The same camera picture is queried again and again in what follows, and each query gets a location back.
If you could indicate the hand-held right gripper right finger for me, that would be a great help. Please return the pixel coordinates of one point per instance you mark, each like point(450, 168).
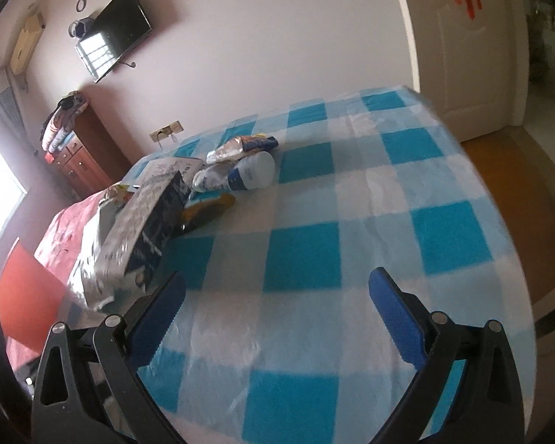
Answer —
point(397, 314)

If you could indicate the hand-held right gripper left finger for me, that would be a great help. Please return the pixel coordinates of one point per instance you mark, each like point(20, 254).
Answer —
point(155, 328)

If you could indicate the black silver patterned box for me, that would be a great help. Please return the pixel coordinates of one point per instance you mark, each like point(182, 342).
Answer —
point(143, 226)

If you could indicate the yellow brown snack wrapper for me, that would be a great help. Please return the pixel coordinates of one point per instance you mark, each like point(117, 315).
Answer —
point(208, 210)

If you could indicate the white blue plastic packet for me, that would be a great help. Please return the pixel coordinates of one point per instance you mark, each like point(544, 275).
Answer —
point(252, 172)

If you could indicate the foil snack wrapper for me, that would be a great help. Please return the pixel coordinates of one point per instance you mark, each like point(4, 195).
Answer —
point(240, 145)

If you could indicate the white plastic bag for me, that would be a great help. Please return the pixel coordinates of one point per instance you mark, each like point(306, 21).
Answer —
point(90, 259)

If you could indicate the red board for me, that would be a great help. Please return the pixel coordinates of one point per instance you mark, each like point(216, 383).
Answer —
point(27, 291)

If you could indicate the pink red blanket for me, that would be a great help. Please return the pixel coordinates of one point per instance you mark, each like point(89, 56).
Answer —
point(64, 226)

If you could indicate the blue white checkered tablecloth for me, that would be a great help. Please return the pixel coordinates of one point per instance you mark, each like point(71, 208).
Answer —
point(305, 194)

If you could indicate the white printed card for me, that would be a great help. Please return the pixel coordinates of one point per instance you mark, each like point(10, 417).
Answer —
point(169, 169)

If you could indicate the brown wooden dresser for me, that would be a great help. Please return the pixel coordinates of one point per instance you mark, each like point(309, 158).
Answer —
point(92, 166)

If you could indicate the pile of folded clothes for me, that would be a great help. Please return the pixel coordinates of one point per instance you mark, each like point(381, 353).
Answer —
point(60, 122)

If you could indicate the white door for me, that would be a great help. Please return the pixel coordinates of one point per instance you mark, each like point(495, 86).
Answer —
point(467, 78)

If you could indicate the grey curtain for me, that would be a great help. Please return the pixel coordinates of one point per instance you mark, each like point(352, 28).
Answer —
point(7, 97)

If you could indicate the wall socket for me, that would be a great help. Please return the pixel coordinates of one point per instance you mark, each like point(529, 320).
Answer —
point(166, 130)

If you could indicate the wall-mounted flat television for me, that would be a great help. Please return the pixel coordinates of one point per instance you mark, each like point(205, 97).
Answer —
point(113, 32)

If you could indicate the small wall-mounted device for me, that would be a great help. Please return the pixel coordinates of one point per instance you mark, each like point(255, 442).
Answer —
point(78, 27)

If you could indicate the wall air conditioner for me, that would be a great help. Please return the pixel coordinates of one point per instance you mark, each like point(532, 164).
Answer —
point(25, 44)

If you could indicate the round wall ornament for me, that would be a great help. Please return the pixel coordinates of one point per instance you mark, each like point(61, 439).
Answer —
point(81, 4)

